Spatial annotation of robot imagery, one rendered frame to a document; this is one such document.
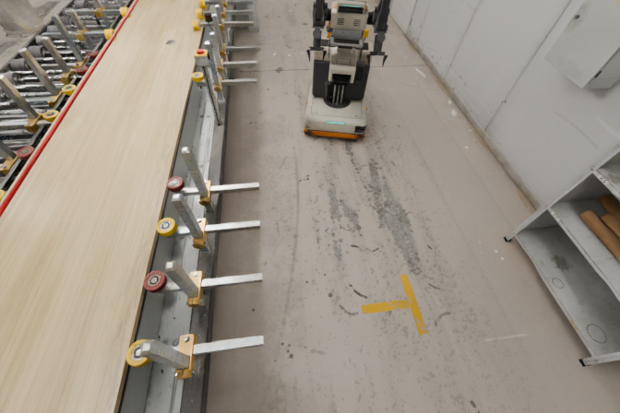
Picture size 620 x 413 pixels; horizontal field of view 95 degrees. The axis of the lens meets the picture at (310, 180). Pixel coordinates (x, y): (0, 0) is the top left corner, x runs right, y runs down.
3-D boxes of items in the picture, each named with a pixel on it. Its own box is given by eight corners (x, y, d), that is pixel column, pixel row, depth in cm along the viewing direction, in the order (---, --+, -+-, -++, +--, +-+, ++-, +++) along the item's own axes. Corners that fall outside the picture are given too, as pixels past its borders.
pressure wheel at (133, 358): (144, 375, 102) (129, 371, 93) (137, 355, 106) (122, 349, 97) (166, 359, 106) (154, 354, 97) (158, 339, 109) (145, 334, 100)
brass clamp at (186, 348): (199, 336, 111) (196, 333, 107) (195, 377, 103) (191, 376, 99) (183, 338, 110) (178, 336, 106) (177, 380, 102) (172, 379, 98)
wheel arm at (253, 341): (264, 336, 112) (262, 334, 108) (264, 346, 110) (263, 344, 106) (147, 352, 107) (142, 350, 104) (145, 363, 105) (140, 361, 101)
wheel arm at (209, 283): (262, 275, 128) (261, 272, 125) (262, 283, 126) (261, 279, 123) (161, 287, 123) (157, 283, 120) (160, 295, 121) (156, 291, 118)
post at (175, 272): (208, 301, 134) (175, 259, 97) (208, 309, 132) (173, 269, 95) (201, 302, 134) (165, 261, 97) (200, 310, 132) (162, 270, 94)
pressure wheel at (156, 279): (155, 302, 118) (144, 293, 109) (152, 285, 122) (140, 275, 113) (175, 293, 120) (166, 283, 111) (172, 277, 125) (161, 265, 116)
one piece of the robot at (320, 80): (313, 92, 324) (316, 13, 259) (361, 97, 322) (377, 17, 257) (310, 111, 303) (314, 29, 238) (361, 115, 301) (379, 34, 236)
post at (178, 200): (210, 247, 145) (182, 192, 108) (210, 253, 143) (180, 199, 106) (204, 248, 145) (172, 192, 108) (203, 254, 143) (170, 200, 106)
